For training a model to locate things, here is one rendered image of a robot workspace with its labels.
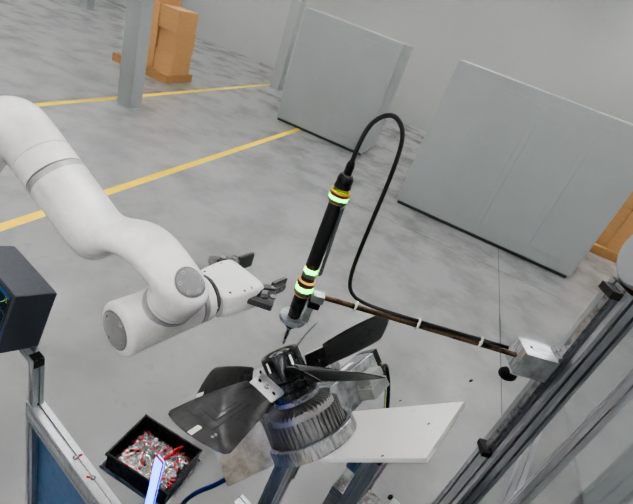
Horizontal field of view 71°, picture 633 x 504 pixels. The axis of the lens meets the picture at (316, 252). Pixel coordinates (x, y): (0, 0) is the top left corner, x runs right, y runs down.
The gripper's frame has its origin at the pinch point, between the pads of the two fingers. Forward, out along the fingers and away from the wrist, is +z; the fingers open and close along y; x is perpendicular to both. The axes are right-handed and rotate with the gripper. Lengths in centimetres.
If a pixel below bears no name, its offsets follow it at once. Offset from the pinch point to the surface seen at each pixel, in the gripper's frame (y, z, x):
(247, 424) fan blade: 5.5, 4.7, -45.4
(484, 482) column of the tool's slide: 61, 56, -57
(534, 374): 53, 51, -14
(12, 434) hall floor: -107, -4, -165
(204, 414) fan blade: -4.0, -0.9, -46.9
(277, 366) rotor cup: -1.8, 22.7, -42.2
